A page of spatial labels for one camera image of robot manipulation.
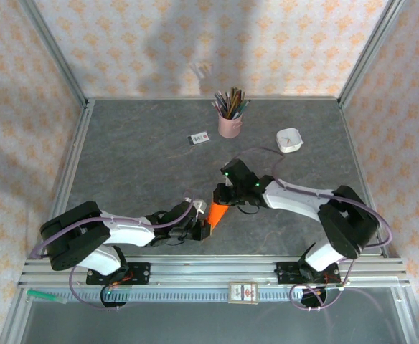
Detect orange paper sheet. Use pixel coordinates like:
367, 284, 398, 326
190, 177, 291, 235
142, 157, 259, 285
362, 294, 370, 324
208, 201, 230, 230

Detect black white printed card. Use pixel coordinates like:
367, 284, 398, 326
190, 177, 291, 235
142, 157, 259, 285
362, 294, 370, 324
187, 131, 211, 146

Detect pink pen cup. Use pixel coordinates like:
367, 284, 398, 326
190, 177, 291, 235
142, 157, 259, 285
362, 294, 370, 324
217, 107, 244, 138

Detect teal green pen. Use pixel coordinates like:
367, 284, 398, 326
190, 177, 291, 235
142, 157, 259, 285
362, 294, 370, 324
235, 100, 252, 118

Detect dark grey pen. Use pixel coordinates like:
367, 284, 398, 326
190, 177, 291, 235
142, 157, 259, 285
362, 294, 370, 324
214, 92, 229, 118

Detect brown pencil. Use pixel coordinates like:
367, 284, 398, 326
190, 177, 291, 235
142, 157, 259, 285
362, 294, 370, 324
229, 85, 240, 115

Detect green marker pen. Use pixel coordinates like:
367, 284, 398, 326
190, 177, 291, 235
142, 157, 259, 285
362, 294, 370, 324
26, 289, 69, 305

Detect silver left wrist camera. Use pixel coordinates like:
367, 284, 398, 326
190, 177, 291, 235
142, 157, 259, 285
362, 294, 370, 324
191, 199, 209, 216

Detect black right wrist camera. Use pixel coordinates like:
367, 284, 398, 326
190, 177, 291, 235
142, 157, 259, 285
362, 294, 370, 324
220, 159, 257, 189

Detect wide aluminium base rail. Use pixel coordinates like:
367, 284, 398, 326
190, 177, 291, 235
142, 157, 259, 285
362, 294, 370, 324
17, 256, 410, 287

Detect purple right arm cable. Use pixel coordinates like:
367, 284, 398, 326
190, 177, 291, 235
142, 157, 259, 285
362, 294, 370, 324
230, 146, 393, 312

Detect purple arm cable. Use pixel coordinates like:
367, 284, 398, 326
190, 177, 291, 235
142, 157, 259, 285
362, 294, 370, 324
230, 146, 393, 312
29, 191, 196, 312

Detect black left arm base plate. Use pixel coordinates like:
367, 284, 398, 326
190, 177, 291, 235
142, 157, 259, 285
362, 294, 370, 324
85, 262, 151, 287

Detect grey slotted cable duct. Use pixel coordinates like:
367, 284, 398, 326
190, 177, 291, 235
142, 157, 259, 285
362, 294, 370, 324
57, 288, 343, 302

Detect label tag on rail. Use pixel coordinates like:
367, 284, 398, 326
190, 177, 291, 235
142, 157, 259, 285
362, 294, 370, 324
228, 282, 260, 305

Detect red orange base wires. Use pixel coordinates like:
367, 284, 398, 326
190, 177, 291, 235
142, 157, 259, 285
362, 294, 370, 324
313, 272, 339, 287
107, 274, 136, 290

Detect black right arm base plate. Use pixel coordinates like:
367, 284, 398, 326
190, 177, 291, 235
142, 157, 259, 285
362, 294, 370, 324
274, 260, 341, 286

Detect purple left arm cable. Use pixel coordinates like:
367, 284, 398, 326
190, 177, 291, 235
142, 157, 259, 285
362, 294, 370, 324
29, 191, 196, 312

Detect aluminium table side rail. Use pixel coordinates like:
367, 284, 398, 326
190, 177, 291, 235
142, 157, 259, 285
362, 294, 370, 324
337, 100, 392, 258
37, 99, 96, 259

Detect aluminium frame leg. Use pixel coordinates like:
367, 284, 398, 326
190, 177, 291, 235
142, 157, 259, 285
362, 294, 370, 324
0, 288, 33, 344
390, 286, 419, 344

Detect aluminium frame post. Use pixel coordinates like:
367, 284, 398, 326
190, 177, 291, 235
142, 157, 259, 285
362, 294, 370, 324
18, 0, 90, 108
336, 0, 406, 107

